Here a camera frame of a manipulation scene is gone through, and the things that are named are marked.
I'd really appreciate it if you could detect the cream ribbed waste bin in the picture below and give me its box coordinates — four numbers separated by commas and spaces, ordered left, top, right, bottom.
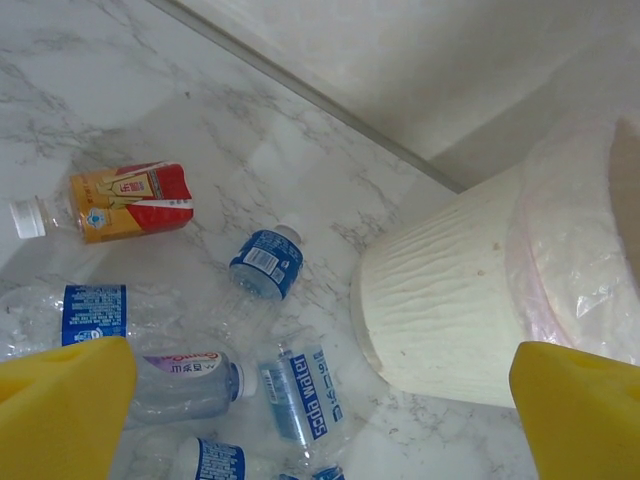
349, 117, 640, 409

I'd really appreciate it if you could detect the red gold label bottle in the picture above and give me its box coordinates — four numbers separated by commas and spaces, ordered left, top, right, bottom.
9, 160, 196, 246

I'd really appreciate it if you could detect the crumpled blue label bottle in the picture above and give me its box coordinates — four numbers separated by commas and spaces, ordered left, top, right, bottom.
0, 282, 166, 361

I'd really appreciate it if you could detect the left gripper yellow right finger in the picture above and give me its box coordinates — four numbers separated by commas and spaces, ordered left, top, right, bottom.
508, 341, 640, 480

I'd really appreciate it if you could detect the aluminium frame rail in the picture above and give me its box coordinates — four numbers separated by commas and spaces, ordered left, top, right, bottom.
149, 0, 466, 195

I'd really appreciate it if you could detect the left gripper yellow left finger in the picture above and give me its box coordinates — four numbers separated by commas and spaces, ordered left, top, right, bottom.
0, 335, 139, 480

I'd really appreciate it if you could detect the soda water plastic bottle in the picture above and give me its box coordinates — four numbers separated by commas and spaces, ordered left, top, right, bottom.
257, 327, 351, 480

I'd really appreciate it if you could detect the white cap blue label bottle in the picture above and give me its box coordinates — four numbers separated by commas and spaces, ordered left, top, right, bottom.
219, 212, 305, 351

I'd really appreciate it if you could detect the purple label clear bottle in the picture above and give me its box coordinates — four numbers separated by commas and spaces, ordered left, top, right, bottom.
130, 349, 259, 426

